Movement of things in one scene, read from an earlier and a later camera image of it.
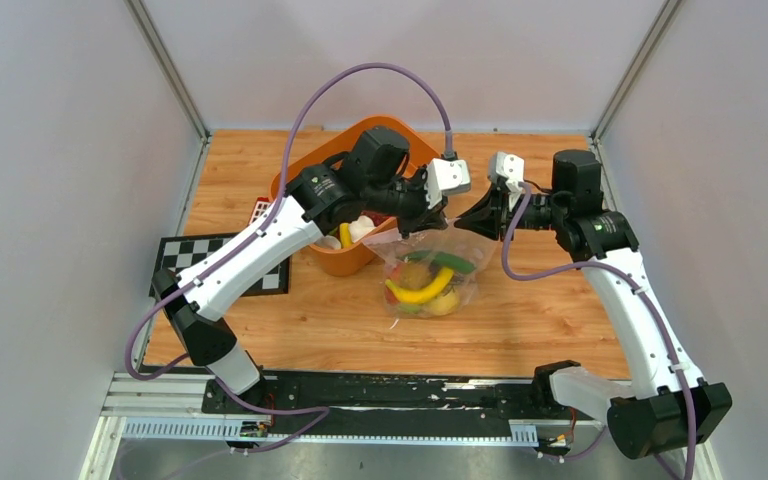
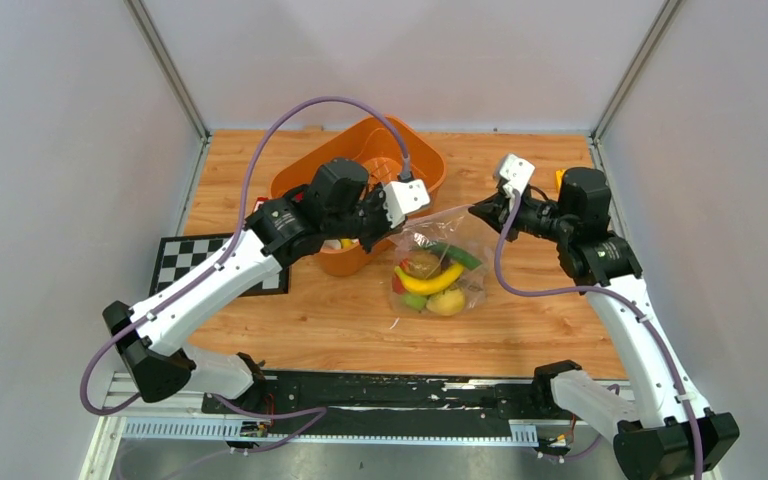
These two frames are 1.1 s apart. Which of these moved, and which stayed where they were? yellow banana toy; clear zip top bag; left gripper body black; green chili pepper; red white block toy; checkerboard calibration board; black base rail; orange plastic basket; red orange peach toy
Moved: yellow banana toy; red orange peach toy; green chili pepper; left gripper body black
Stayed: red white block toy; clear zip top bag; black base rail; orange plastic basket; checkerboard calibration board
